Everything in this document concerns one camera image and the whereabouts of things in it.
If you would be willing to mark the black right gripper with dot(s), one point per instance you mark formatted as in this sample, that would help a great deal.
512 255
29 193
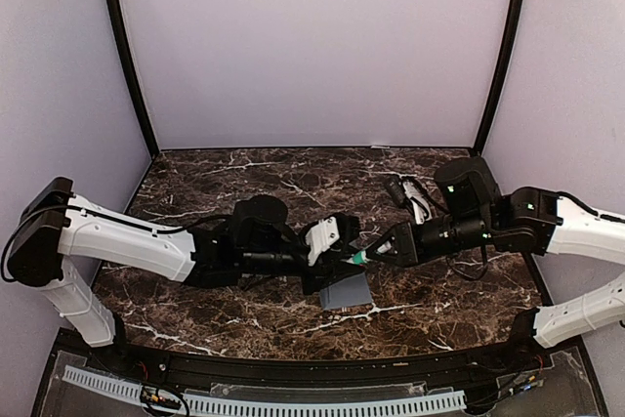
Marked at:
409 248

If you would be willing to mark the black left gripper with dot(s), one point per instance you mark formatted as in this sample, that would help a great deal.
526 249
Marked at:
328 272

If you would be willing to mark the green white glue stick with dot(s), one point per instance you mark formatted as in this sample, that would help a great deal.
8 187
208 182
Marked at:
358 259

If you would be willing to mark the grey-blue paper envelope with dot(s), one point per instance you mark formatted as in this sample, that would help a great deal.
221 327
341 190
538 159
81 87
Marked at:
349 292

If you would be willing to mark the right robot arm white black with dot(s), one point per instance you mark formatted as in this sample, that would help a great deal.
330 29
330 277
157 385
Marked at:
528 220

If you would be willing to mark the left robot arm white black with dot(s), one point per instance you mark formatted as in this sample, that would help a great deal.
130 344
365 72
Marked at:
213 252

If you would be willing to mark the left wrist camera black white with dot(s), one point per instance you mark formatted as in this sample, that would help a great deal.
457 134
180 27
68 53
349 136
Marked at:
321 235

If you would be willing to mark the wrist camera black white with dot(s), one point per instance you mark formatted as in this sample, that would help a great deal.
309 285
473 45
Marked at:
409 194
321 235

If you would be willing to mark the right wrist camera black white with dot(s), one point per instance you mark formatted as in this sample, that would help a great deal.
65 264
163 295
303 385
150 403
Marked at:
409 194

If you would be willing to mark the black front table rail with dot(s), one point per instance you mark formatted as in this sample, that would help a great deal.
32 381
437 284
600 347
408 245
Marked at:
478 367

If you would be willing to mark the small circuit board with wires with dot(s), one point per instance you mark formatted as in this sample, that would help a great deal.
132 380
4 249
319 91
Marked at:
155 399

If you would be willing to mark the grey slotted cable duct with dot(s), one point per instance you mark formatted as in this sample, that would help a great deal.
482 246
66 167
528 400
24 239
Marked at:
239 400

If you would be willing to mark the black right corner frame post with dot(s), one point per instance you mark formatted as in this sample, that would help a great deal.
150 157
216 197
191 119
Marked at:
499 76

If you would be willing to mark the black corner frame post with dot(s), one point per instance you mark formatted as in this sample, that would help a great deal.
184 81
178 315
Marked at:
499 76
130 75

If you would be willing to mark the black left corner frame post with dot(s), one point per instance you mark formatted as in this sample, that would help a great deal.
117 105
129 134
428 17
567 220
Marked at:
130 75

